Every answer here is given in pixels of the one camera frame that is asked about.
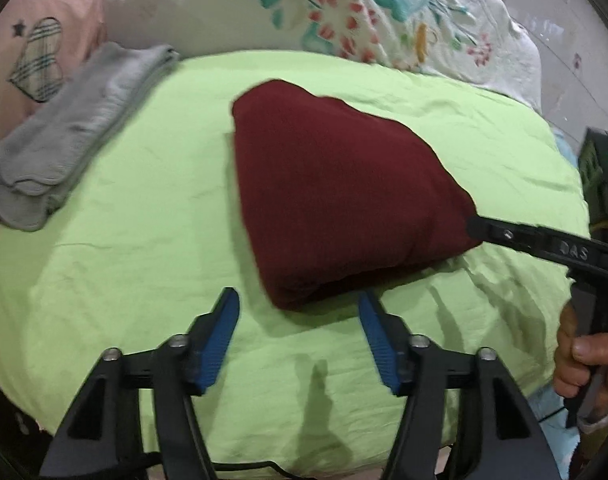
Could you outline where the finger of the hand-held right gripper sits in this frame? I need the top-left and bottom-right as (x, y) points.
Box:
(466, 215), (607, 268)

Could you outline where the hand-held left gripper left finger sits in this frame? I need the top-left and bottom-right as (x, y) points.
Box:
(39, 287), (241, 480)

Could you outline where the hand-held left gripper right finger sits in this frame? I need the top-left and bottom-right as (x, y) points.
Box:
(358, 291), (562, 480)

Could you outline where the maroon knit sweater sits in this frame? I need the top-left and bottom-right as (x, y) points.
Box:
(231, 79), (484, 311)

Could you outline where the person's right hand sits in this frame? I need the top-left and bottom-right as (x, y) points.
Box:
(554, 302), (608, 407)

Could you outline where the light green bed sheet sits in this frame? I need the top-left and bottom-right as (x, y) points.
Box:
(0, 50), (592, 476)

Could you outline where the light blue cloth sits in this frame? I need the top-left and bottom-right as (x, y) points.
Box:
(526, 385), (584, 466)

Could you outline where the folded grey cloth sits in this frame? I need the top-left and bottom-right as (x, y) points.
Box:
(0, 42), (181, 232)

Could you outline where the white floral quilt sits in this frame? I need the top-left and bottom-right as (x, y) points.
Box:
(103, 0), (543, 113)

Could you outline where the pink pillow with plaid heart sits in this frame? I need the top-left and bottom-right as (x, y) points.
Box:
(0, 0), (130, 153)

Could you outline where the black cable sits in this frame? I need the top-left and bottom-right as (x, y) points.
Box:
(134, 452), (297, 478)

